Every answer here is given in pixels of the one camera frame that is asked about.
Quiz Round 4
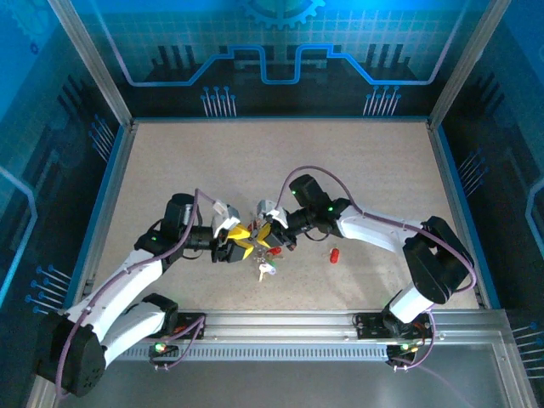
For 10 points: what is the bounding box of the bunch of keys with tags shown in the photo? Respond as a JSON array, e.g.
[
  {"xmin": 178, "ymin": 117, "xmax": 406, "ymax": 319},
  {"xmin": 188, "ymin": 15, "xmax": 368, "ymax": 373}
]
[{"xmin": 250, "ymin": 244, "xmax": 277, "ymax": 263}]

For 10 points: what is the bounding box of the small LED circuit board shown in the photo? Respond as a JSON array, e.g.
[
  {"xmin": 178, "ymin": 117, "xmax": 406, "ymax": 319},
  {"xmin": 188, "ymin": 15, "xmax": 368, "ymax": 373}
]
[
  {"xmin": 149, "ymin": 339, "xmax": 179, "ymax": 358},
  {"xmin": 386, "ymin": 342, "xmax": 420, "ymax": 356}
]

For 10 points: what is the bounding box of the grey metal panel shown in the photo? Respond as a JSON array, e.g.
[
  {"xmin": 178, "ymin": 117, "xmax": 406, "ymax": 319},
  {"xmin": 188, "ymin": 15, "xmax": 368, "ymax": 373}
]
[{"xmin": 25, "ymin": 339, "xmax": 536, "ymax": 408}]

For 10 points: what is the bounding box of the blue circuit print panel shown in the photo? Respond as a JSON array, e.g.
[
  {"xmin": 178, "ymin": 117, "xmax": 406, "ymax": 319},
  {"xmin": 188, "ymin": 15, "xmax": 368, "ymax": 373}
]
[
  {"xmin": 70, "ymin": 0, "xmax": 496, "ymax": 121},
  {"xmin": 0, "ymin": 0, "xmax": 128, "ymax": 408},
  {"xmin": 437, "ymin": 0, "xmax": 544, "ymax": 408}
]

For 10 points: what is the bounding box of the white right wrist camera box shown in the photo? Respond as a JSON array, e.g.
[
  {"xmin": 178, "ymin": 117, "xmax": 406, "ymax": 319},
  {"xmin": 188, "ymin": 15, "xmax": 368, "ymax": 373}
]
[{"xmin": 253, "ymin": 198, "xmax": 291, "ymax": 229}]

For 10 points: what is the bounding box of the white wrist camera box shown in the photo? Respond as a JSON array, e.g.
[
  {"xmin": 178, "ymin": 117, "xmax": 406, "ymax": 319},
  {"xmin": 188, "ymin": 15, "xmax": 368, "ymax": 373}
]
[
  {"xmin": 253, "ymin": 198, "xmax": 291, "ymax": 229},
  {"xmin": 211, "ymin": 199, "xmax": 242, "ymax": 239}
]

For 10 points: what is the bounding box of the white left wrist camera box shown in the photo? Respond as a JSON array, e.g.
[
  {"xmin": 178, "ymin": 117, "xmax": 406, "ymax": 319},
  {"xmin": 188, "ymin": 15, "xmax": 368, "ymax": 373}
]
[{"xmin": 211, "ymin": 199, "xmax": 242, "ymax": 239}]

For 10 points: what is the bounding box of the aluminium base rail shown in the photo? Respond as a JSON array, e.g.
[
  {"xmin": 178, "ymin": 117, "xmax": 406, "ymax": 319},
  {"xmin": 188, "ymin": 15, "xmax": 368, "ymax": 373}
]
[{"xmin": 54, "ymin": 309, "xmax": 509, "ymax": 346}]

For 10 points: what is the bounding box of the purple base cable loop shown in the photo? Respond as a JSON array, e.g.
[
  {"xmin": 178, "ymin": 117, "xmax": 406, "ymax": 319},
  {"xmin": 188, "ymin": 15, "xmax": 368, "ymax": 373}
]
[
  {"xmin": 388, "ymin": 314, "xmax": 473, "ymax": 408},
  {"xmin": 147, "ymin": 306, "xmax": 208, "ymax": 371}
]

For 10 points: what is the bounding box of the slotted grey cable duct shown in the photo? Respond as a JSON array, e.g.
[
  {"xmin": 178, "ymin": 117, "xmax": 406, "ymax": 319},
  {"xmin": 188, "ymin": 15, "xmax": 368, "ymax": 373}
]
[{"xmin": 114, "ymin": 346, "xmax": 390, "ymax": 363}]

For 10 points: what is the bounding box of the aluminium frame post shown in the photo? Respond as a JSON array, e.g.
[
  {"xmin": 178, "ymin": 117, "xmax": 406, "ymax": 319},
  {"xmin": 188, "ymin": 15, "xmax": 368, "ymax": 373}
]
[
  {"xmin": 427, "ymin": 0, "xmax": 513, "ymax": 128},
  {"xmin": 47, "ymin": 0, "xmax": 138, "ymax": 128}
]

